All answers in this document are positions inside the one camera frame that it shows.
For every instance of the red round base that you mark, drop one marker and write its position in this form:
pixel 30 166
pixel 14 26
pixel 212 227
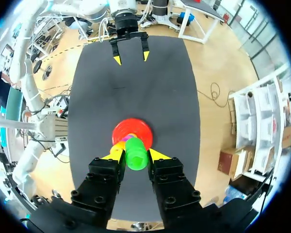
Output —
pixel 133 126

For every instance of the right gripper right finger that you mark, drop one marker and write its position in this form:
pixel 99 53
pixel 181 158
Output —
pixel 172 187

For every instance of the orange cylinder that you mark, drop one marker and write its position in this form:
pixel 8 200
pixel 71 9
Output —
pixel 116 147

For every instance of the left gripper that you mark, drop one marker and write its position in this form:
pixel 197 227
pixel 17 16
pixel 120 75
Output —
pixel 126 25

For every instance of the pink cylinder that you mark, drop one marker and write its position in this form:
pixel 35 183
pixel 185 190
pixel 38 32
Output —
pixel 124 139

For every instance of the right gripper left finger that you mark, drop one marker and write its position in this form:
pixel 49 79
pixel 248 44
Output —
pixel 99 187

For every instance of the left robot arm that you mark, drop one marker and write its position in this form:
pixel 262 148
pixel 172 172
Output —
pixel 121 6

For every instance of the purple cylinder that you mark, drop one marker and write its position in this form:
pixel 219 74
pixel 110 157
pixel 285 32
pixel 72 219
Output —
pixel 130 137

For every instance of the green cylinder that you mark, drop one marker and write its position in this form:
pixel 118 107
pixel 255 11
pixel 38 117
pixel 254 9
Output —
pixel 135 155

